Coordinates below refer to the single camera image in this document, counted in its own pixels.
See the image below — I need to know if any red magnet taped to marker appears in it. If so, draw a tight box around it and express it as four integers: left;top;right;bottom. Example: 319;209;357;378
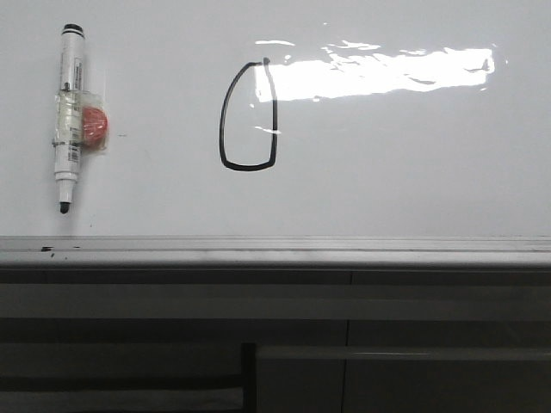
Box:
81;91;109;151

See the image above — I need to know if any white whiteboard marker pen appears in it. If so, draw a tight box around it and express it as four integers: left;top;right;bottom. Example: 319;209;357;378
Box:
53;23;85;214

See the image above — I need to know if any white whiteboard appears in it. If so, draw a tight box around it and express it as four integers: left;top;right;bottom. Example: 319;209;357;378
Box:
1;1;550;237

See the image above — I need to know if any aluminium whiteboard tray rail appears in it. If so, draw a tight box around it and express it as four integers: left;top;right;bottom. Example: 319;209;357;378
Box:
1;236;550;270

